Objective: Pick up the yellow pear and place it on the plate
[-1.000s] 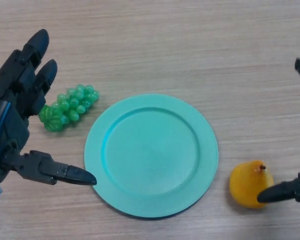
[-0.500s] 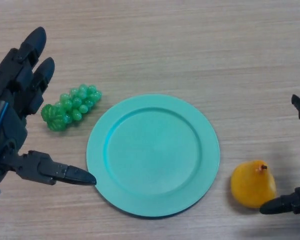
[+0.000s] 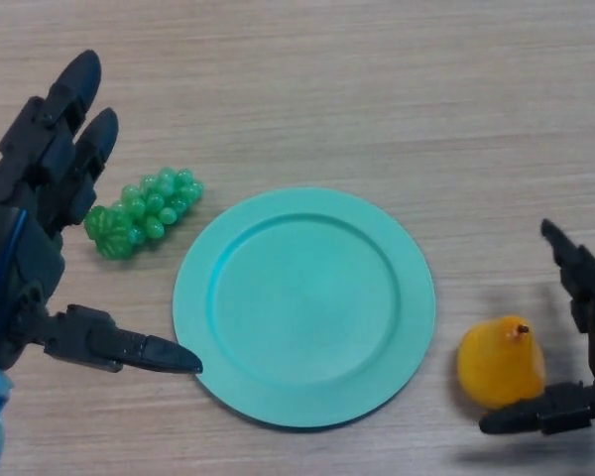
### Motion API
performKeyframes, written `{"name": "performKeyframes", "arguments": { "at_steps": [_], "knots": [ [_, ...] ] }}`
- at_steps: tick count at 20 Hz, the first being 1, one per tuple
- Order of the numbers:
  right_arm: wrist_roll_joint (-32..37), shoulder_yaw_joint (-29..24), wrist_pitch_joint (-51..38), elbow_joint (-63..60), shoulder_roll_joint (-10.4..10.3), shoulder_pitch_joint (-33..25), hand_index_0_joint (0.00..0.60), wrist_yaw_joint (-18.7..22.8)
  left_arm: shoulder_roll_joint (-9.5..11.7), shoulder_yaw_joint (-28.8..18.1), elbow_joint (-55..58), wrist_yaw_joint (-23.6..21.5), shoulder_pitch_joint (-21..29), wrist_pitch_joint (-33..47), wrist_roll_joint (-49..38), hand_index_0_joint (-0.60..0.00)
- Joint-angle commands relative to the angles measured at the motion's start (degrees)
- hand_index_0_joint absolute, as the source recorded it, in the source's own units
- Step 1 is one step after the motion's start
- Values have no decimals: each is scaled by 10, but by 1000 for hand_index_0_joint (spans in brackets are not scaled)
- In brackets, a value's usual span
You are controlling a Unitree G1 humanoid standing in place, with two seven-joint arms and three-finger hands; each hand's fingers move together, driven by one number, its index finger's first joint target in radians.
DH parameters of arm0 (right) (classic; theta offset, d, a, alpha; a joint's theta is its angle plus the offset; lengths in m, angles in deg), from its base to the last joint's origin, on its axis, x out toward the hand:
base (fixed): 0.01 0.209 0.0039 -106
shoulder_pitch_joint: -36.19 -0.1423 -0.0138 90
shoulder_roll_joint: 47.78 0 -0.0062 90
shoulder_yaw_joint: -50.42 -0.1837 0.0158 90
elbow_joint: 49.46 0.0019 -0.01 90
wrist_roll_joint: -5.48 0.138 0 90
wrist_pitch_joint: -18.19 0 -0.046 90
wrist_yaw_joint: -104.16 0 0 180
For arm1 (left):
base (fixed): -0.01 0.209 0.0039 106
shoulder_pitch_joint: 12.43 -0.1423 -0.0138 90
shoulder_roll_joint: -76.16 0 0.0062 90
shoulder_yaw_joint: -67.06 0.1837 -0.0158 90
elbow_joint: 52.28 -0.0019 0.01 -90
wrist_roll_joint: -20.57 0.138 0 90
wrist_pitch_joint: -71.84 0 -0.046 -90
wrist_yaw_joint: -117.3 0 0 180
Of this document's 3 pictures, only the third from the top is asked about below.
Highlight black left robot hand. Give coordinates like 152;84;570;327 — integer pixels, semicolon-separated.
0;49;203;376

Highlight yellow pear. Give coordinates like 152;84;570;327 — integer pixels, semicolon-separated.
455;314;546;409

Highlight green round plate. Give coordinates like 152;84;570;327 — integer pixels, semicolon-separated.
172;185;436;430

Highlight green grape bunch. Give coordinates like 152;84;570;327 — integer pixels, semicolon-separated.
82;167;205;260

